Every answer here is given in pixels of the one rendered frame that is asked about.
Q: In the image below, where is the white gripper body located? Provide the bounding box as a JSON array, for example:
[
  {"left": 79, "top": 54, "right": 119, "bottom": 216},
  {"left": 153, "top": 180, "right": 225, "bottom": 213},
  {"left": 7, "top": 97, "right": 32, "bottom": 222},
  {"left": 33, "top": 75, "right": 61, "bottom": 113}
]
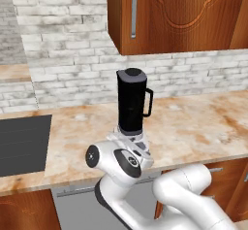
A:
[{"left": 106, "top": 126, "right": 150, "bottom": 152}]

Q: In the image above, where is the black blender jar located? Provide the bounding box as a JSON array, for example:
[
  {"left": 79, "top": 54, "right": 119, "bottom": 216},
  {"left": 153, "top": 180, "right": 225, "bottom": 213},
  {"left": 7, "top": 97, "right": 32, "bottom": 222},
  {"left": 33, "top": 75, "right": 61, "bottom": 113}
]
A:
[{"left": 116, "top": 73, "right": 155, "bottom": 137}]

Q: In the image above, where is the black blender lid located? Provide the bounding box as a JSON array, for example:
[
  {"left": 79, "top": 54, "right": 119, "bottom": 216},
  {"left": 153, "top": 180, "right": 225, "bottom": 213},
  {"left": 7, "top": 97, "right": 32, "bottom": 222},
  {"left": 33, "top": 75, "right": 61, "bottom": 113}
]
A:
[{"left": 115, "top": 67, "right": 148, "bottom": 81}]

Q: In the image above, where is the wooden drawer front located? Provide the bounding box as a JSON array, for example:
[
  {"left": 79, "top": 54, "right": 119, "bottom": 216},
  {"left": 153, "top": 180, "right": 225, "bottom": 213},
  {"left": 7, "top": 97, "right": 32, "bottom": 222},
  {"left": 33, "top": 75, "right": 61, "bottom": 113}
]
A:
[{"left": 154, "top": 157, "right": 248, "bottom": 222}]

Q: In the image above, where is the black hob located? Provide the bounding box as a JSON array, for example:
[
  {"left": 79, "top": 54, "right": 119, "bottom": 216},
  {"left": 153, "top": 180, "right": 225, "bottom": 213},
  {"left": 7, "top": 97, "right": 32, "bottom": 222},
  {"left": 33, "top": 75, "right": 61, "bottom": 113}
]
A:
[{"left": 0, "top": 114, "right": 53, "bottom": 178}]

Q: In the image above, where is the wooden base cupboard door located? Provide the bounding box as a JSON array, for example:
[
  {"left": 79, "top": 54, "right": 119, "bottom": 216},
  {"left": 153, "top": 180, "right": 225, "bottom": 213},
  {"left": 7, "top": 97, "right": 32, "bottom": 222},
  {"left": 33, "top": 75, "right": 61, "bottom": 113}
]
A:
[{"left": 0, "top": 188, "right": 62, "bottom": 230}]

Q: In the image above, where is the silver dishwasher handle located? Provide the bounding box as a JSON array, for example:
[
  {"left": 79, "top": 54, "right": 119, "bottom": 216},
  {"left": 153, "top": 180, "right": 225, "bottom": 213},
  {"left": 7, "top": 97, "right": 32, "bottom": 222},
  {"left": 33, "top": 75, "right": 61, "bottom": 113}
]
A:
[{"left": 55, "top": 175, "right": 163, "bottom": 198}]

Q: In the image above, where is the silver drawer handle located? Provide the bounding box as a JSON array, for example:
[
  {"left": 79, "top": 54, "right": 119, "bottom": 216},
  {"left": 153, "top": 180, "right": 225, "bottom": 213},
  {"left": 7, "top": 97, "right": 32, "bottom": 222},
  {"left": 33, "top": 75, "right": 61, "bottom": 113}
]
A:
[{"left": 206, "top": 166, "right": 225, "bottom": 174}]

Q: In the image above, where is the wooden wall cupboard side panel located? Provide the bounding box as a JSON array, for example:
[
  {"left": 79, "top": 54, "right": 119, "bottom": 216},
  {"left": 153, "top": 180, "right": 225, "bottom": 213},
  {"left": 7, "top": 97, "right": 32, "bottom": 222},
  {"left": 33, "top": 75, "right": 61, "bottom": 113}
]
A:
[{"left": 107, "top": 0, "right": 124, "bottom": 56}]

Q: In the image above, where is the silver cupboard door handle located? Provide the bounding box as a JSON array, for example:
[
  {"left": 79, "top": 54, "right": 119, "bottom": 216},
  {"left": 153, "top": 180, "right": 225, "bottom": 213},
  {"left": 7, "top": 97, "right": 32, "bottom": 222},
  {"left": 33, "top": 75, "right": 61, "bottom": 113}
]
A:
[{"left": 130, "top": 0, "right": 139, "bottom": 40}]

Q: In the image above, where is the wooden wall cupboard door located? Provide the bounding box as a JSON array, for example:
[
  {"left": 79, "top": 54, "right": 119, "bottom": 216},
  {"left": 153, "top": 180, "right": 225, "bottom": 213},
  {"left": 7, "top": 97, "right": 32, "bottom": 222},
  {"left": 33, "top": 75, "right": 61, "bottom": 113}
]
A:
[{"left": 120, "top": 0, "right": 248, "bottom": 56}]

